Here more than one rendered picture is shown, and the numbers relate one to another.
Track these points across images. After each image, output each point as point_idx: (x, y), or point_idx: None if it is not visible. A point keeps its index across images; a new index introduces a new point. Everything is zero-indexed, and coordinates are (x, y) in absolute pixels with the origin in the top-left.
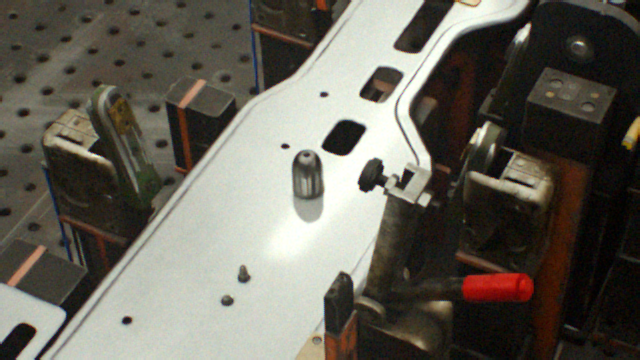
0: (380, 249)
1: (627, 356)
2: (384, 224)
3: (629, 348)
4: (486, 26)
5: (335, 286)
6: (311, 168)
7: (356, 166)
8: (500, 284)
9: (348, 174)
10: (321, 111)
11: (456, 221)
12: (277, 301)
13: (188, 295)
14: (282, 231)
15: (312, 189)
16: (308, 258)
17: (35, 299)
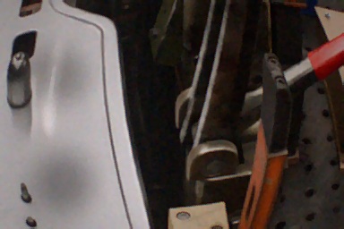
0: (231, 47)
1: (290, 167)
2: (235, 9)
3: (291, 159)
4: None
5: (277, 72)
6: (25, 66)
7: (45, 58)
8: (339, 46)
9: (42, 67)
10: (0, 40)
11: (175, 56)
12: (68, 210)
13: (3, 226)
14: (23, 143)
15: (27, 91)
16: (60, 158)
17: None
